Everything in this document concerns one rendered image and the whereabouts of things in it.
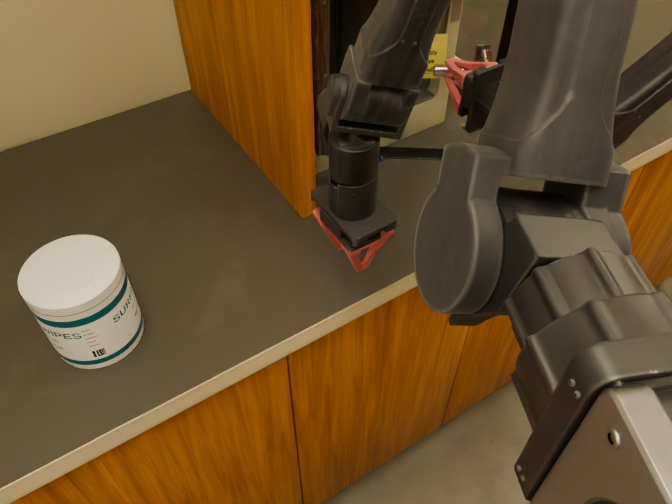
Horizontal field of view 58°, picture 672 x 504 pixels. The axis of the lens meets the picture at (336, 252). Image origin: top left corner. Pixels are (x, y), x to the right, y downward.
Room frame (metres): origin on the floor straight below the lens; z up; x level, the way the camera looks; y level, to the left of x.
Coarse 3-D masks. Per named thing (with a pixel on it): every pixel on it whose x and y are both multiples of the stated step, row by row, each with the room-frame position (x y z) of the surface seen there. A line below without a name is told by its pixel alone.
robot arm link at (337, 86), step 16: (336, 80) 0.53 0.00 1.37; (320, 96) 0.63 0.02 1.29; (336, 96) 0.52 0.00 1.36; (320, 112) 0.61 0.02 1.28; (336, 112) 0.52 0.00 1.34; (336, 128) 0.52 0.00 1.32; (352, 128) 0.52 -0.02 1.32; (368, 128) 0.53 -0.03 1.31; (384, 128) 0.53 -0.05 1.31; (400, 128) 0.53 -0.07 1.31
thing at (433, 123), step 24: (336, 0) 0.88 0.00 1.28; (360, 0) 0.88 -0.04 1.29; (456, 0) 0.87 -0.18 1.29; (480, 0) 0.87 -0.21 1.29; (504, 0) 0.87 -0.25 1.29; (336, 24) 0.88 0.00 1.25; (360, 24) 0.88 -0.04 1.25; (456, 24) 0.87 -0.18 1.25; (480, 24) 0.87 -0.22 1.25; (504, 24) 0.86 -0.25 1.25; (336, 48) 0.88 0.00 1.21; (456, 48) 0.87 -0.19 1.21; (480, 48) 0.87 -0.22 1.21; (504, 48) 0.86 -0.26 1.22; (336, 72) 0.88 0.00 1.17; (432, 96) 0.87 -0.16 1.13; (408, 120) 0.87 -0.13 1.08; (432, 120) 0.87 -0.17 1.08; (456, 120) 0.87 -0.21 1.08; (384, 144) 0.87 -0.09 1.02; (408, 144) 0.87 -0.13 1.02; (432, 144) 0.87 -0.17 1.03
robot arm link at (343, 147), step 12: (336, 132) 0.54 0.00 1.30; (336, 144) 0.52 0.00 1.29; (348, 144) 0.52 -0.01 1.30; (360, 144) 0.52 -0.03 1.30; (372, 144) 0.52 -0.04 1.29; (336, 156) 0.52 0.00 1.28; (348, 156) 0.51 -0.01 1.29; (360, 156) 0.51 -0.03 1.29; (372, 156) 0.52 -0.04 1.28; (336, 168) 0.52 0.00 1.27; (348, 168) 0.51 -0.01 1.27; (360, 168) 0.51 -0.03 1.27; (372, 168) 0.52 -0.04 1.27; (336, 180) 0.52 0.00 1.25; (348, 180) 0.51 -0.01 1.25; (360, 180) 0.51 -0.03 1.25
